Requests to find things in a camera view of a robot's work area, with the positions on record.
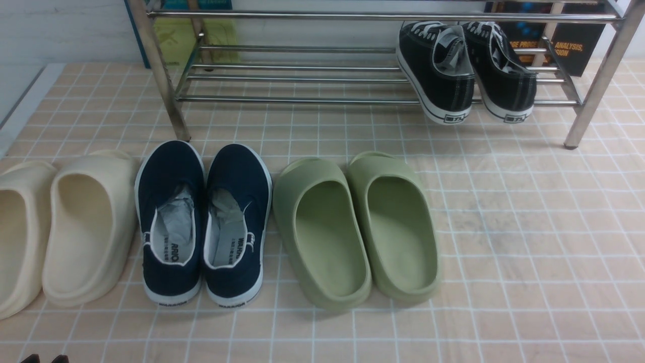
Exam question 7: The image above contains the cream slipper far left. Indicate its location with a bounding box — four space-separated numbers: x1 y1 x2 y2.
1 160 57 319

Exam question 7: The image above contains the navy slip-on shoe right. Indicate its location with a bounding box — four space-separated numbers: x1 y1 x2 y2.
203 143 273 309

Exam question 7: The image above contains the navy slip-on shoe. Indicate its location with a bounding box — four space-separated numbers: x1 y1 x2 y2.
203 143 273 309
135 140 205 307

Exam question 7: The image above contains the black image processing book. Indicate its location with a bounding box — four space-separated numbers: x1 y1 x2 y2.
484 2 605 77

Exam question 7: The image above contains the cream slipper right one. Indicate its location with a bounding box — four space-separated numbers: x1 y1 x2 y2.
42 150 139 307

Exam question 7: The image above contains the navy slip-on shoe left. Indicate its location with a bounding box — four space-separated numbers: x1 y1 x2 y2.
135 140 205 307

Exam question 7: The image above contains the dark object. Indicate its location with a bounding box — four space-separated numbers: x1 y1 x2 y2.
21 353 41 363
51 354 70 363

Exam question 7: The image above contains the green slipper right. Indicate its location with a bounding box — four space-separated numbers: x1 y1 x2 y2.
346 151 441 304

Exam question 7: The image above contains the green slipper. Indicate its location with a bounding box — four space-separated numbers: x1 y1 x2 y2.
273 158 372 312
346 151 441 304

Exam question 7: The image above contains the steel shoe rack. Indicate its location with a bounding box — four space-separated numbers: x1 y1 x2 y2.
126 1 643 151

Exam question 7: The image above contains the green slipper left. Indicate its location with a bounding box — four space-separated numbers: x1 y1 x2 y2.
273 158 372 312

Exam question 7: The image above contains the black canvas sneaker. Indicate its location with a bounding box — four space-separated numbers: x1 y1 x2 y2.
396 21 475 126
462 22 537 124

